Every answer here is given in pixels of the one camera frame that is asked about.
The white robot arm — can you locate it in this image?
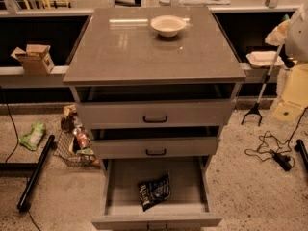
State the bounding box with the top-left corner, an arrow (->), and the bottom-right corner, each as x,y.
265,4 -> 308,63

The grey drawer cabinet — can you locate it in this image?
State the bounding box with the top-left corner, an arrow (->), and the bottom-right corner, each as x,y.
63,6 -> 247,231

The grey top drawer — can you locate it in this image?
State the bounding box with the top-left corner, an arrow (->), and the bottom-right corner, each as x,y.
74,84 -> 239,130

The grey middle drawer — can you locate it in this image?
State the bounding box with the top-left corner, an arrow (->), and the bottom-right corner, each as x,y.
92,126 -> 220,159

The grey open bottom drawer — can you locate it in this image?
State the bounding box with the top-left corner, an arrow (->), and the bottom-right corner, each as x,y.
92,157 -> 221,231

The green snack bag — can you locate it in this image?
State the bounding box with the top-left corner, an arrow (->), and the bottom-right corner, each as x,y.
18,121 -> 46,151

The white bowl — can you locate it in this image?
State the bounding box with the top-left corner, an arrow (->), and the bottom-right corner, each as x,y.
150,15 -> 186,38

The reacher grabber tool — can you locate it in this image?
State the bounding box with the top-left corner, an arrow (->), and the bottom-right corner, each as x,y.
241,13 -> 292,127

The white takeout container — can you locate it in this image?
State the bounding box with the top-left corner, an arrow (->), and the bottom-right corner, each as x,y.
246,51 -> 276,68

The cardboard box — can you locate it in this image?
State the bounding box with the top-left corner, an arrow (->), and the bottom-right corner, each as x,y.
11,44 -> 54,75

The black metal stand leg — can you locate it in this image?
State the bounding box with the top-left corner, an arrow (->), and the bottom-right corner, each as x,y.
0,135 -> 56,213

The black right stand leg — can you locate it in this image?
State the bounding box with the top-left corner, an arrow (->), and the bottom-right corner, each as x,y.
295,140 -> 308,172

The wire basket with snacks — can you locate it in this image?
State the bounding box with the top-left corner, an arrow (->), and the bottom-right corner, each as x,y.
56,104 -> 100,167

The black power cable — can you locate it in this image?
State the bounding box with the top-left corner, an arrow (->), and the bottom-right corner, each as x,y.
244,106 -> 308,172

